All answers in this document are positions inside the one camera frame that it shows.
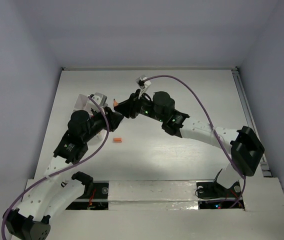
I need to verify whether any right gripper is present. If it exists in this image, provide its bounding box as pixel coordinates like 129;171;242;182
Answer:
114;88;166;123

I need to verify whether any grey pencil shaped case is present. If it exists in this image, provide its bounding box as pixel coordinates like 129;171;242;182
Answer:
113;99;119;107

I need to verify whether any orange eraser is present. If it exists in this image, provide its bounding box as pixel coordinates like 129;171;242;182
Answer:
113;137;122;143

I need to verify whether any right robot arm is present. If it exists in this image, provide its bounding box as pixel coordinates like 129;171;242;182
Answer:
113;90;265;196

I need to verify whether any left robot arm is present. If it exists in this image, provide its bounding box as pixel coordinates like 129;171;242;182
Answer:
1;107;124;240

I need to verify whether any white divided organizer tray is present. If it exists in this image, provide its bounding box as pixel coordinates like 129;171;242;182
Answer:
72;94;107;142

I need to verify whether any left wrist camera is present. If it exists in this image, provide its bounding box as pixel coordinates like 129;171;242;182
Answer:
89;92;108;108

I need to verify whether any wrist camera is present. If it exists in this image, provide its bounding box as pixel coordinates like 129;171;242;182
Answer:
135;75;152;98
89;92;108;108

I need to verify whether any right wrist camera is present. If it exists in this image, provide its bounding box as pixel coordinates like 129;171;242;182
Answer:
135;75;152;98

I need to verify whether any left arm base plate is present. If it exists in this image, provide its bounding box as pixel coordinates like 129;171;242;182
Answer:
66;181;109;211

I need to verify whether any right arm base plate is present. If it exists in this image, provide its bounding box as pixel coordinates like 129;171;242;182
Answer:
194;181;245;210

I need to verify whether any aluminium rail right side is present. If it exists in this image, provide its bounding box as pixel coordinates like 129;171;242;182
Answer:
231;67;273;178

